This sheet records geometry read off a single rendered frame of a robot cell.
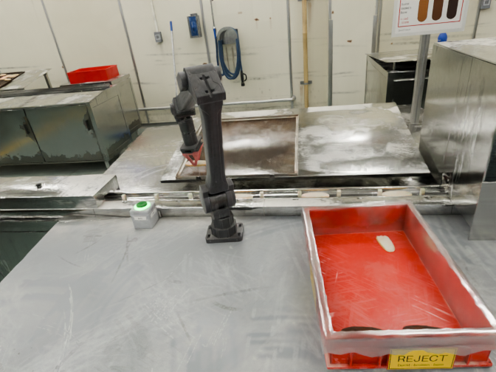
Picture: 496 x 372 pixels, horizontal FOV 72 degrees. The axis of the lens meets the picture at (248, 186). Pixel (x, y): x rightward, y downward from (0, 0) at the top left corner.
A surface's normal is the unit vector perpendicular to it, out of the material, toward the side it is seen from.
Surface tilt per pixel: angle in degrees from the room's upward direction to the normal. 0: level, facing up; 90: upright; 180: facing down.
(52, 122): 90
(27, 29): 90
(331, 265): 0
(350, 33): 90
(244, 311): 0
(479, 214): 90
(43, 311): 0
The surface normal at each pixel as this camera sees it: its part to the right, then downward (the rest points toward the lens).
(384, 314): -0.11, -0.88
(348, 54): -0.15, 0.48
